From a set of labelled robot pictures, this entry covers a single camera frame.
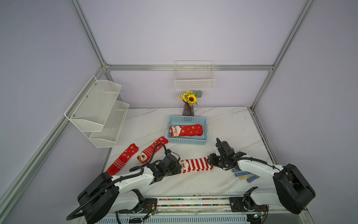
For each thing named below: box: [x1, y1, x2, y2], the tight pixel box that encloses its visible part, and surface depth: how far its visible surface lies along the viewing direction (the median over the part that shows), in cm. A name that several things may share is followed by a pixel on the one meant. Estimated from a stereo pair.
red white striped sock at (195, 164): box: [179, 156, 214, 174], surface depth 88 cm
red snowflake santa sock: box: [169, 124, 204, 137], surface depth 103 cm
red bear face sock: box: [136, 136, 169, 164], surface depth 95 cm
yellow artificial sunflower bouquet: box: [178, 90, 203, 107], surface depth 97 cm
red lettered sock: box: [106, 143, 139, 177], surface depth 92 cm
